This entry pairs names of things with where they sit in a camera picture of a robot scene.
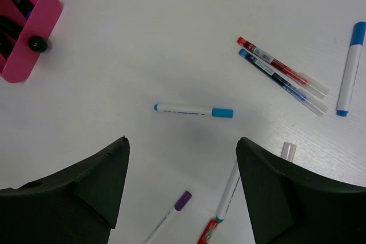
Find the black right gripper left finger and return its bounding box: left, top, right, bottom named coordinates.
left=1, top=137, right=130, bottom=243

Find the pink drawer tray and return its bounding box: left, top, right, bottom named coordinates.
left=1, top=0, right=62, bottom=83

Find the purple cap white marker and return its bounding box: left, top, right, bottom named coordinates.
left=143, top=190, right=192, bottom=243

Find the teal cap white marker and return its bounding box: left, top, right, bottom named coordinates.
left=216, top=161, right=240, bottom=223

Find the blue cap white marker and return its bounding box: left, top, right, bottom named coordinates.
left=336, top=21, right=365, bottom=117

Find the purple highlighter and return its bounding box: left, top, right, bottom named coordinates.
left=11, top=0, right=34, bottom=19

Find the black round drawer knob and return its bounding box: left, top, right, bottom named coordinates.
left=27, top=35, right=48, bottom=53

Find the light blue cap marker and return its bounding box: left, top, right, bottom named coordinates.
left=153, top=103, right=234, bottom=118

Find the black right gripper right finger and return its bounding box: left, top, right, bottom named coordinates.
left=236, top=137, right=365, bottom=243

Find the blue gel pen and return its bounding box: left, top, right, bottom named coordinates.
left=238, top=49, right=328, bottom=116

